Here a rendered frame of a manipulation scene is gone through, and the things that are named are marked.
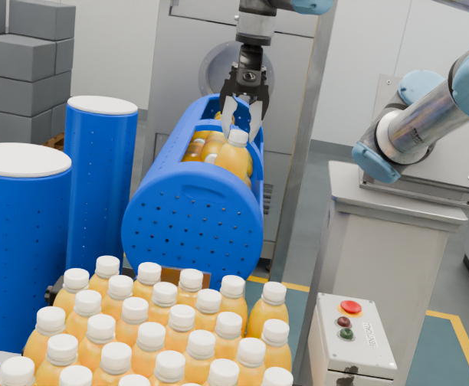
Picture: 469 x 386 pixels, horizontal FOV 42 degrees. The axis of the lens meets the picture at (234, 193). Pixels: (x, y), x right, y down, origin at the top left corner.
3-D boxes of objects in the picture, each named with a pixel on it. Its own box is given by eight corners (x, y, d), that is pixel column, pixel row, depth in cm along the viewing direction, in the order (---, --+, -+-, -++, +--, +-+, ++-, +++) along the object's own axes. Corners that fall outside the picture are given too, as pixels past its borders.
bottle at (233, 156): (207, 210, 136) (227, 132, 130) (236, 220, 135) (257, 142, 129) (196, 220, 130) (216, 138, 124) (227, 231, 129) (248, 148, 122)
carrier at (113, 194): (117, 315, 266) (121, 282, 292) (136, 119, 237) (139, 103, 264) (49, 309, 261) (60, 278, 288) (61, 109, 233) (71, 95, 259)
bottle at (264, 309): (282, 394, 110) (301, 304, 104) (247, 400, 107) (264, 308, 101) (264, 371, 116) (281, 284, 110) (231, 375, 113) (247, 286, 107)
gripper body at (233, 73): (263, 94, 130) (272, 37, 126) (263, 102, 122) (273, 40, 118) (227, 89, 130) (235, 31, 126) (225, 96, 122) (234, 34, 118)
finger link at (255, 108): (263, 136, 131) (262, 93, 128) (263, 143, 126) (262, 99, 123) (248, 137, 132) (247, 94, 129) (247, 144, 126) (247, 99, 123)
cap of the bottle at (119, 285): (133, 286, 102) (135, 277, 101) (129, 298, 98) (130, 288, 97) (110, 283, 101) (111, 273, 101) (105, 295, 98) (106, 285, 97)
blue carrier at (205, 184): (250, 185, 209) (273, 106, 200) (242, 317, 127) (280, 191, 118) (169, 165, 208) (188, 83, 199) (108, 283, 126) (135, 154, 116)
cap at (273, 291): (288, 301, 105) (290, 292, 104) (268, 303, 103) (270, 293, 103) (277, 289, 108) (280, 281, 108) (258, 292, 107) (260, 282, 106)
